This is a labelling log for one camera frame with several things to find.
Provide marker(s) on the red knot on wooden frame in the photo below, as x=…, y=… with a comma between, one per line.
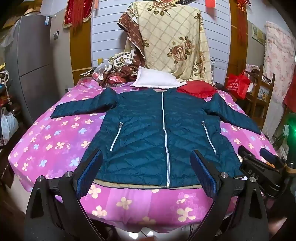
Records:
x=242, y=23

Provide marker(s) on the bed with pink floral sheet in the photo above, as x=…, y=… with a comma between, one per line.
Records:
x=57, y=143

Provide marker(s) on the cream floral quilt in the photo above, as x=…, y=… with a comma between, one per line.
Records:
x=166, y=34

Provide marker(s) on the white plastic bag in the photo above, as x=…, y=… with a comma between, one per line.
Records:
x=9, y=125

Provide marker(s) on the brown floral blanket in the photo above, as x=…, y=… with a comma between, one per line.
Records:
x=134, y=37

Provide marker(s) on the straw hat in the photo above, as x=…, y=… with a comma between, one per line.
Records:
x=31, y=11

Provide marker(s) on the red cloth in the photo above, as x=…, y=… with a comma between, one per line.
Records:
x=196, y=89

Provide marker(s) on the teal puffer jacket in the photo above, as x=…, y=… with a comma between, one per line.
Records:
x=143, y=139

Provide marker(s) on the white pillow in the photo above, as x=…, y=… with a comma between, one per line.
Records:
x=155, y=78

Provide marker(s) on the wooden chair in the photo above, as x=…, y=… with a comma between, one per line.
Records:
x=261, y=97

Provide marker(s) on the red plastic bag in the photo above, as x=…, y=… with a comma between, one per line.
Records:
x=238, y=84

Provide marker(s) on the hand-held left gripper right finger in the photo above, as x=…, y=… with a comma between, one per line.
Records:
x=203, y=173

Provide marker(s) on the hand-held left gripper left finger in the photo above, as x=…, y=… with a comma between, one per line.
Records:
x=89, y=173

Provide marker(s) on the cluttered wooden shelf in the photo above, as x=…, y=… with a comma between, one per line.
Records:
x=7, y=92

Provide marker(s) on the grey refrigerator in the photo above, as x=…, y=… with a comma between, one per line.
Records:
x=32, y=58

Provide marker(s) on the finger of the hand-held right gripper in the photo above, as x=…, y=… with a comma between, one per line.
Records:
x=268, y=155
x=246, y=154

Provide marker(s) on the small framed wall picture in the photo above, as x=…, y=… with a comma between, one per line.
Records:
x=258, y=34

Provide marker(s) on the clear plastic bag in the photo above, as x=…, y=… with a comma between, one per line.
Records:
x=99, y=70

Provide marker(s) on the red fringed banner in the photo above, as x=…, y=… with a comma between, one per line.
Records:
x=68, y=14

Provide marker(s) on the pink floral curtain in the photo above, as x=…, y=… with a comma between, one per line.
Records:
x=279, y=60

